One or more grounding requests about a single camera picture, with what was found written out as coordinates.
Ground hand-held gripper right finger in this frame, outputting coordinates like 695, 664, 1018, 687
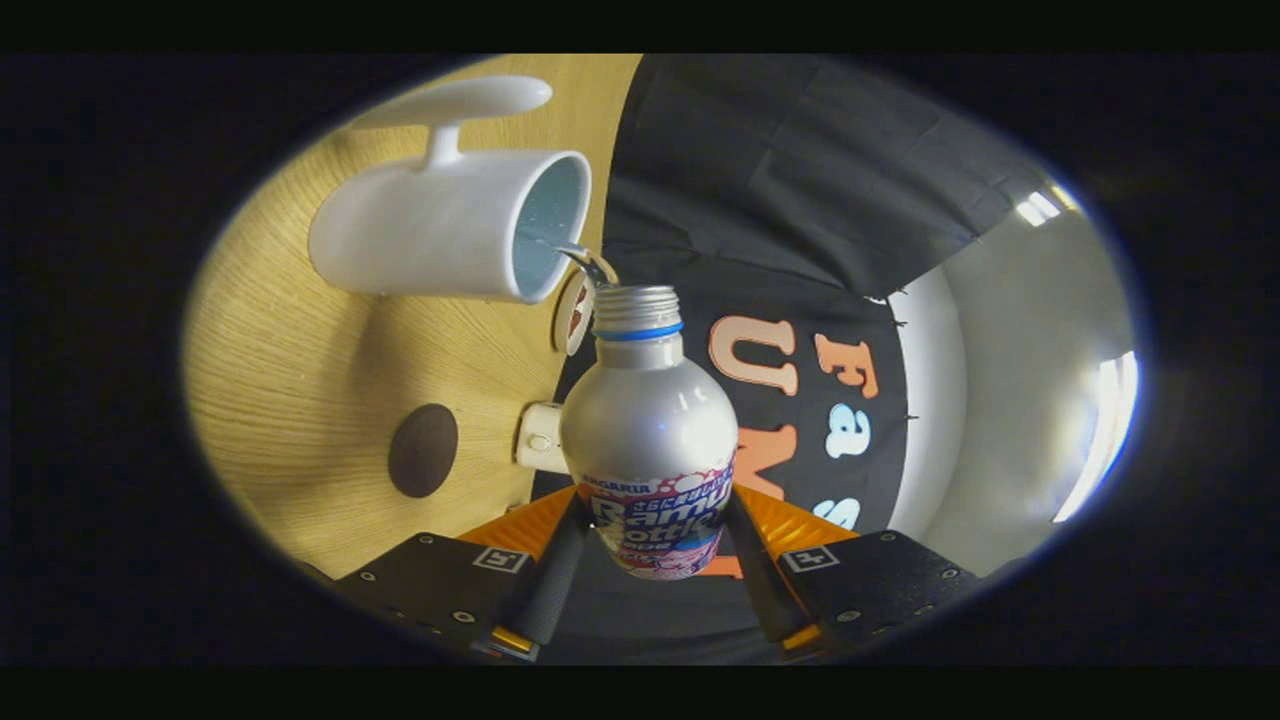
722, 485, 986, 656

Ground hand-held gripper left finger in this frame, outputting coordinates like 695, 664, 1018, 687
335, 487, 593, 661

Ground dark brown round coaster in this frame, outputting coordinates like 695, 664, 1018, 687
388, 403, 460, 499

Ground silver juice bottle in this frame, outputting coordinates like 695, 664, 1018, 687
559, 285, 741, 581

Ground clear juice stream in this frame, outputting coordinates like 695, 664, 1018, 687
548, 238, 619, 289

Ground white cup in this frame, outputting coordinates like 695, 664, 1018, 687
308, 76, 593, 305

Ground white toaster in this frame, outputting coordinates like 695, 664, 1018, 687
516, 402, 569, 475

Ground white oval plate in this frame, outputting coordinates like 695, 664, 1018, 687
552, 270, 598, 357

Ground wooden table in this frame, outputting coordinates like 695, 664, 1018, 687
185, 54, 643, 581

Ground black backdrop cloth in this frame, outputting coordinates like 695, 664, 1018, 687
530, 54, 1061, 666

